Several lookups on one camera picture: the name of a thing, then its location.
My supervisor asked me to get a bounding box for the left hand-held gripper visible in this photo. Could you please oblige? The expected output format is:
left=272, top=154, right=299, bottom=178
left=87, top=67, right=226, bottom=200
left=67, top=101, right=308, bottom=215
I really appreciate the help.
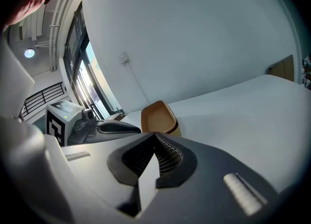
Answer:
left=45, top=100, right=142, bottom=147

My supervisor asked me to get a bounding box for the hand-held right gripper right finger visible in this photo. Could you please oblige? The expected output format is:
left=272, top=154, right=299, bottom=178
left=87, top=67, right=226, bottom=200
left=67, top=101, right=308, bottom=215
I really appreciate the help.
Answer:
left=140, top=132, right=280, bottom=224

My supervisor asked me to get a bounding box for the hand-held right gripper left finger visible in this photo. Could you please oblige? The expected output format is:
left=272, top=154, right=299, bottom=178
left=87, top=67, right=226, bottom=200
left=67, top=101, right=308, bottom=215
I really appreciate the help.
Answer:
left=60, top=132, right=156, bottom=217

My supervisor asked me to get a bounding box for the tan paper food tray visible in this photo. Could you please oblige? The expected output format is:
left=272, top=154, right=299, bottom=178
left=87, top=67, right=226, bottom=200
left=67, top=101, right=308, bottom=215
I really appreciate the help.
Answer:
left=140, top=100, right=182, bottom=138

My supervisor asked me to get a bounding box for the white table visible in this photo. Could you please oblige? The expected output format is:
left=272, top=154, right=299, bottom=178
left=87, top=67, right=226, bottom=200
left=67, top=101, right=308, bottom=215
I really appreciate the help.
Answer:
left=121, top=73, right=311, bottom=194

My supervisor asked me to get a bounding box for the black framed window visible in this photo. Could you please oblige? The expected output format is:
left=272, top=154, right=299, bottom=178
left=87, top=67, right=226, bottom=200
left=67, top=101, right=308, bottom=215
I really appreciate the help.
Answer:
left=62, top=1, right=125, bottom=122

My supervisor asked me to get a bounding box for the black railing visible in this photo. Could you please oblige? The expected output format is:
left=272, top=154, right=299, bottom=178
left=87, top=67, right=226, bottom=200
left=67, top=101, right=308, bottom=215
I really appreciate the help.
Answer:
left=21, top=81, right=67, bottom=118

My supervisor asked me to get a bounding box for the white wall socket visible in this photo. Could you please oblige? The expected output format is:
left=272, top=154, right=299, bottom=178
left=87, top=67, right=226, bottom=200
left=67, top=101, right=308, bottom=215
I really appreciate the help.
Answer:
left=119, top=51, right=131, bottom=66

